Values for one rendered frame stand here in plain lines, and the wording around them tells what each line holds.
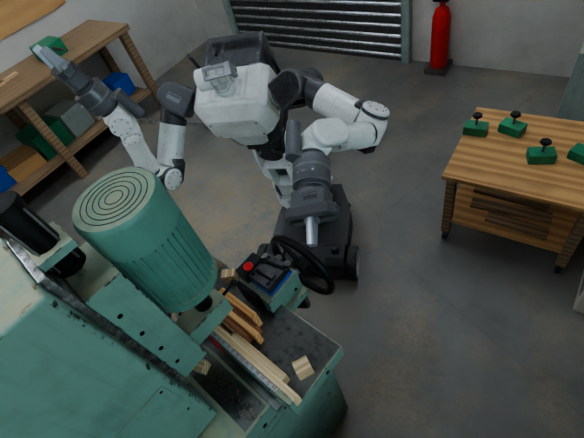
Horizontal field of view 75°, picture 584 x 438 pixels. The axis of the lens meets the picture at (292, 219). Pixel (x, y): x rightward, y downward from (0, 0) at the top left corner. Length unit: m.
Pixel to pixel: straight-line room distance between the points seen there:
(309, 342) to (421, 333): 1.06
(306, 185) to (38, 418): 0.65
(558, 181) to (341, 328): 1.23
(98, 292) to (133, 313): 0.10
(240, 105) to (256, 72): 0.12
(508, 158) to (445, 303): 0.79
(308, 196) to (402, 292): 1.46
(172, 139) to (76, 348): 0.83
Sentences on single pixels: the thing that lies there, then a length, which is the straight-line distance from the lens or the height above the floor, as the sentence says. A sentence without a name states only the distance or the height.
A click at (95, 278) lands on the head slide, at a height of 1.42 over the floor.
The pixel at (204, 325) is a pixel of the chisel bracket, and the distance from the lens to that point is 1.08.
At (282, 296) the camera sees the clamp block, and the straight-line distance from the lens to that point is 1.19.
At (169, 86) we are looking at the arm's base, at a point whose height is 1.37.
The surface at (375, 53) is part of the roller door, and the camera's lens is 4.01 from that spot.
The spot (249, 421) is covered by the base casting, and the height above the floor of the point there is 0.80.
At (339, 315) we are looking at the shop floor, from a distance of 2.16.
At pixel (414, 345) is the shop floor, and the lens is 2.08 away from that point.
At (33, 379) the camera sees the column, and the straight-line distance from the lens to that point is 0.79.
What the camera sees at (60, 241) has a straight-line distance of 0.76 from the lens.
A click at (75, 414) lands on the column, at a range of 0.90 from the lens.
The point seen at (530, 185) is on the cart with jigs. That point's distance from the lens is 2.01.
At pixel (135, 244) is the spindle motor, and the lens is 0.75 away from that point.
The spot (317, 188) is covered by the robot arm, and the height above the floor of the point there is 1.36.
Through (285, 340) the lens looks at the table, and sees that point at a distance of 1.16.
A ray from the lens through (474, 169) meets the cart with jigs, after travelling 2.04.
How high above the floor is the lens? 1.94
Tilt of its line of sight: 48 degrees down
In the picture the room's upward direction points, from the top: 19 degrees counter-clockwise
